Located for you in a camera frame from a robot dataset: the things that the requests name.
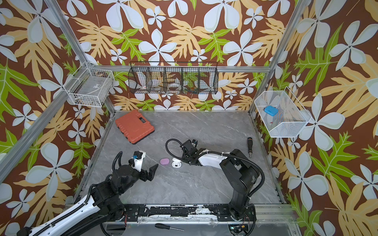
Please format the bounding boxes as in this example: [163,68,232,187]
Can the blue small box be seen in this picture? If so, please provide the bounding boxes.
[263,106,279,117]

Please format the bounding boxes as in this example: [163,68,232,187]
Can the purple earbud charging case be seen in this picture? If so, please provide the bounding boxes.
[159,158,170,166]

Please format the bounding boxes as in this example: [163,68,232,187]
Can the red plastic tool case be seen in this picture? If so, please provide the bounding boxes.
[115,110,155,144]

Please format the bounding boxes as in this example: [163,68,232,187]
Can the aluminium frame post right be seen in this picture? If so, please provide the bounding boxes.
[252,1,312,101]

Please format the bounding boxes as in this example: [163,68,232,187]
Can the white wire basket left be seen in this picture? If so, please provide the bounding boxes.
[65,64,115,107]

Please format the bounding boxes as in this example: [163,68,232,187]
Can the black handled screwdriver on table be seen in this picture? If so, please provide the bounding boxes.
[247,137,253,159]

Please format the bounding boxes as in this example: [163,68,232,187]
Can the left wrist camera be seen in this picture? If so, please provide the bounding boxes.
[132,150,146,172]

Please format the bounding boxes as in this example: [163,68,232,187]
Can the black wire basket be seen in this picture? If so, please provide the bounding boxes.
[128,61,219,94]

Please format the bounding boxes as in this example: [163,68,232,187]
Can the aluminium frame post left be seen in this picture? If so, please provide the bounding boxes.
[45,1,115,116]

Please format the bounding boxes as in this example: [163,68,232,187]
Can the aluminium frame post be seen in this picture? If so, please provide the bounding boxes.
[45,1,115,116]
[252,1,312,101]

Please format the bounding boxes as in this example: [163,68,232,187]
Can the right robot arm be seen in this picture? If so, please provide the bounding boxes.
[165,139,265,220]

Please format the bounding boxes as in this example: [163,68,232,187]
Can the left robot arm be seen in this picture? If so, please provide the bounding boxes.
[17,151,158,236]

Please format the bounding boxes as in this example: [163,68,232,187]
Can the black screwdriver on front rail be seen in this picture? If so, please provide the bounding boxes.
[155,223,184,232]

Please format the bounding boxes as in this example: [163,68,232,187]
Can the white earbud charging case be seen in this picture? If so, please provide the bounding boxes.
[171,158,182,168]

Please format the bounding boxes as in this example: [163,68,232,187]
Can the white mesh basket right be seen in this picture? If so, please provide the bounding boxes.
[255,87,311,138]

